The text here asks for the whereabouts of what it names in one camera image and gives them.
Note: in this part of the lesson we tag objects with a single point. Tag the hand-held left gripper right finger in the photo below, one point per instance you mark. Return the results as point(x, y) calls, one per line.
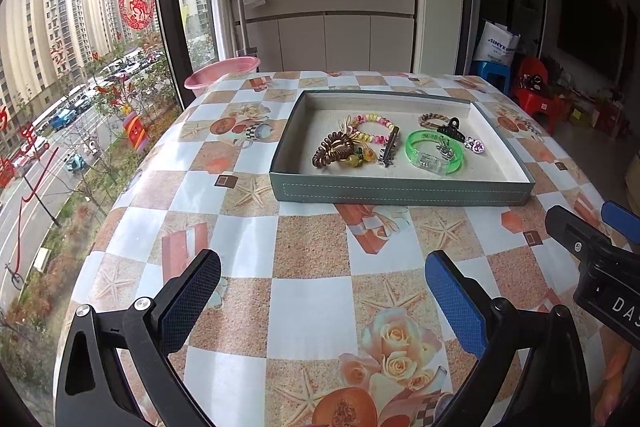
point(455, 302)

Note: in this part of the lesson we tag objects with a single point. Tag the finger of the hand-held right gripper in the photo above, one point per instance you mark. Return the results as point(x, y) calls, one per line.
point(622, 217)
point(575, 234)

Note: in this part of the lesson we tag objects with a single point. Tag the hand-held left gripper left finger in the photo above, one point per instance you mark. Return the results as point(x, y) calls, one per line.
point(190, 302)

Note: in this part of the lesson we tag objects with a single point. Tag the grey tray box white lining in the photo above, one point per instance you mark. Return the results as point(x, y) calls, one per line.
point(400, 194)

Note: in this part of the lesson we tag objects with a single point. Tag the heart charm hair clip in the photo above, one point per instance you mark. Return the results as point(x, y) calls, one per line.
point(477, 147)

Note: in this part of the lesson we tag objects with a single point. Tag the silver charm brooch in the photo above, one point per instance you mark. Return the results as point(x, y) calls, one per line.
point(443, 152)

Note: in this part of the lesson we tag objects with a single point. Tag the black hair claw clip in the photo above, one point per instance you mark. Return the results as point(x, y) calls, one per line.
point(450, 129)

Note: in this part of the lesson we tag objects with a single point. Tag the dark brown hair clip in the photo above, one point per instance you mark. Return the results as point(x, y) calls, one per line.
point(392, 139)

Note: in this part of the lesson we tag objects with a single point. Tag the person's right hand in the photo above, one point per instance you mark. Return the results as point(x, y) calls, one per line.
point(622, 377)

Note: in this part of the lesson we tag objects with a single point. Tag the checkered floral tablecloth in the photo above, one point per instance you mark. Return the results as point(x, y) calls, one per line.
point(310, 247)

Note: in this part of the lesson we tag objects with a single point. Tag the red plastic stool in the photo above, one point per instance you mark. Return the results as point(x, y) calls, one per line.
point(540, 102)

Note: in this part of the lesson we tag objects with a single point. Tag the red lantern window decal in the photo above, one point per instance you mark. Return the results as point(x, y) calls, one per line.
point(135, 132)

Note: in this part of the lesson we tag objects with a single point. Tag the blue plastic stool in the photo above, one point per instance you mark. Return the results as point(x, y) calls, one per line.
point(487, 69)

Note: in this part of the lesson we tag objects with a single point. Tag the white shopping bag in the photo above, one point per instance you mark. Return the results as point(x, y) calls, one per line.
point(495, 44)

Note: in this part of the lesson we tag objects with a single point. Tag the pink plastic basin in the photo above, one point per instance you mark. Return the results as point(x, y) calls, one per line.
point(215, 74)

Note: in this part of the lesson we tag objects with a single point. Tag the white cabinet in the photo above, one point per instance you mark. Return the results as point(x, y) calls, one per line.
point(350, 42)

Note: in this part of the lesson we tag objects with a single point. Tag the white pole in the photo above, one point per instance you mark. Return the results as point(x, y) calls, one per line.
point(240, 22)

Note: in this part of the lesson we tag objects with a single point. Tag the red horse window decal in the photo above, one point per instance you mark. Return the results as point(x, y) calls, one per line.
point(136, 4)

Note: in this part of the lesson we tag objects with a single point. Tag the dark window frame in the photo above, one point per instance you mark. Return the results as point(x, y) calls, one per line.
point(165, 7)

